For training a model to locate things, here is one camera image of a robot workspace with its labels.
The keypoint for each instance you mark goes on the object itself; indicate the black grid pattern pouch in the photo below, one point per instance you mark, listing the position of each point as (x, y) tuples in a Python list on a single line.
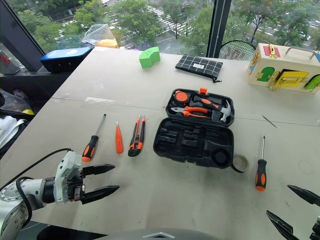
[(197, 65)]

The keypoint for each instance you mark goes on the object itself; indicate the black slanted window frame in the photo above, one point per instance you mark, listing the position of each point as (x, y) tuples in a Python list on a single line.
[(15, 37)]

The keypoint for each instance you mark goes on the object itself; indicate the small yellow object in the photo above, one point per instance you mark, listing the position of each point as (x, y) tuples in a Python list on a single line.
[(28, 112)]

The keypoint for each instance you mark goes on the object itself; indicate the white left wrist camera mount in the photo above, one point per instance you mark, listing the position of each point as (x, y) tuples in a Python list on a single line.
[(66, 167)]

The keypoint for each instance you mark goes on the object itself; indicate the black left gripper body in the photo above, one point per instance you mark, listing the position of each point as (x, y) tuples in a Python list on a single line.
[(75, 190)]

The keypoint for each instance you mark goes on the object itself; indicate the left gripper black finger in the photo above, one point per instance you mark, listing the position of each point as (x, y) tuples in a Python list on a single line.
[(100, 193), (98, 169)]

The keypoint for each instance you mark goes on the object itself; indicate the orange round object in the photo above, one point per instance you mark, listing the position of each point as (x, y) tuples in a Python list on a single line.
[(107, 43)]

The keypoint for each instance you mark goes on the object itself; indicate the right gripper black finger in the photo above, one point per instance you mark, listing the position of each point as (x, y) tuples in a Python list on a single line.
[(308, 196), (281, 226)]

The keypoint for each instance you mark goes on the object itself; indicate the claw hammer orange black grip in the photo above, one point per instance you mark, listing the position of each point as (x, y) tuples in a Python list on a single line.
[(207, 102)]

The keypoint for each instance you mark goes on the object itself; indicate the clear plastic bag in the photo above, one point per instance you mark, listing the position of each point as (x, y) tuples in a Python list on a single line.
[(96, 33)]

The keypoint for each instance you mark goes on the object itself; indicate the green plastic block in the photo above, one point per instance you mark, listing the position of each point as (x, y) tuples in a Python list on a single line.
[(148, 58)]

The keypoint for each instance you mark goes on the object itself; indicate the white cloth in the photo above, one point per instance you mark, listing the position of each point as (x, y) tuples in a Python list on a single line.
[(8, 130)]

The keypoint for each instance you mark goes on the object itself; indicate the wooden lock busy box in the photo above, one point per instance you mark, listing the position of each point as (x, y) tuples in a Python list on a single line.
[(282, 61)]

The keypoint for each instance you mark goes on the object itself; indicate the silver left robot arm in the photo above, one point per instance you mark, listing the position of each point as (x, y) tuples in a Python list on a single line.
[(35, 187)]

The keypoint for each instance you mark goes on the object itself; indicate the black tool case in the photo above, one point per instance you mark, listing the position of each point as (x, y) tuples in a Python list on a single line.
[(175, 140)]

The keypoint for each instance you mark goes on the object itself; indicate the orange test pen screwdriver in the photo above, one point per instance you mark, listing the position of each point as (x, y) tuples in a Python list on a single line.
[(119, 142)]

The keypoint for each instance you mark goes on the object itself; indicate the blue black case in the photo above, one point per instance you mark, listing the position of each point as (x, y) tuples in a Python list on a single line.
[(62, 57)]

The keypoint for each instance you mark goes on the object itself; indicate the thin dark metal stick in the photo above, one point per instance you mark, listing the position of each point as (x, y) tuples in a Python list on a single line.
[(269, 121)]

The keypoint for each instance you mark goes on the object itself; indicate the orange black utility knife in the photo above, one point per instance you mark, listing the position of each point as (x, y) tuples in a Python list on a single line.
[(136, 142)]

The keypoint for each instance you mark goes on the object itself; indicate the black vertical window post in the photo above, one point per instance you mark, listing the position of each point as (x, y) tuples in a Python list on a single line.
[(220, 25)]

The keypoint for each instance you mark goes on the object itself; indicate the roll of tape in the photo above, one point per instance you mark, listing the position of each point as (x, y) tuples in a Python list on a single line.
[(236, 168)]

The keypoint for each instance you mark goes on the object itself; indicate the orange black tape measure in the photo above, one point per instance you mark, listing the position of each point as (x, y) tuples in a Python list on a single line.
[(182, 97)]

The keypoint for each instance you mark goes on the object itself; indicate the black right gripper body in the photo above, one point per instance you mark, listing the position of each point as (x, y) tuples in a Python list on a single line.
[(316, 231)]

